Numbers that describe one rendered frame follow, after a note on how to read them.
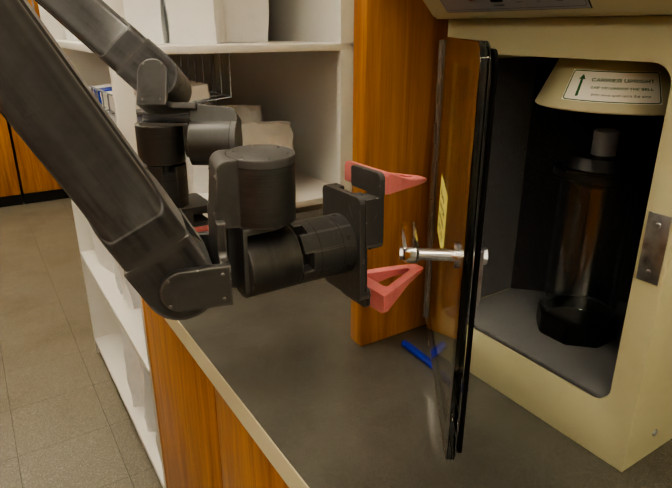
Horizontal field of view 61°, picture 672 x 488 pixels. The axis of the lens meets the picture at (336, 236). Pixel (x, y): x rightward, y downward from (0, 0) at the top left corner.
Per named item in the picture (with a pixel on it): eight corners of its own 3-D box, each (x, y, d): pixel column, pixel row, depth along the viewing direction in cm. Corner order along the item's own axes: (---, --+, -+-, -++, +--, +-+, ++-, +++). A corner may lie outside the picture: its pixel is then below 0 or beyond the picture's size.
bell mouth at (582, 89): (593, 93, 77) (599, 51, 75) (736, 108, 63) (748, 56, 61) (503, 102, 68) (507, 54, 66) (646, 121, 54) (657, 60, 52)
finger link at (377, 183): (447, 162, 54) (366, 176, 49) (443, 233, 56) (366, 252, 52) (402, 151, 59) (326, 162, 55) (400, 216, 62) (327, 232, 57)
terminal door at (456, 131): (431, 320, 84) (449, 36, 71) (454, 469, 56) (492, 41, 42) (425, 320, 85) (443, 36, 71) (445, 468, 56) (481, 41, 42)
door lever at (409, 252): (447, 238, 61) (448, 215, 60) (457, 273, 52) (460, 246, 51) (397, 237, 61) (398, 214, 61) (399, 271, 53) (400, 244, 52)
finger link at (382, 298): (443, 231, 56) (366, 251, 52) (440, 297, 59) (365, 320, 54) (401, 214, 62) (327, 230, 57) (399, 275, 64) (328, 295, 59)
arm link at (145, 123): (142, 111, 72) (126, 118, 67) (196, 111, 72) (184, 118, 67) (148, 164, 74) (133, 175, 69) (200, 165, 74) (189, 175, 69)
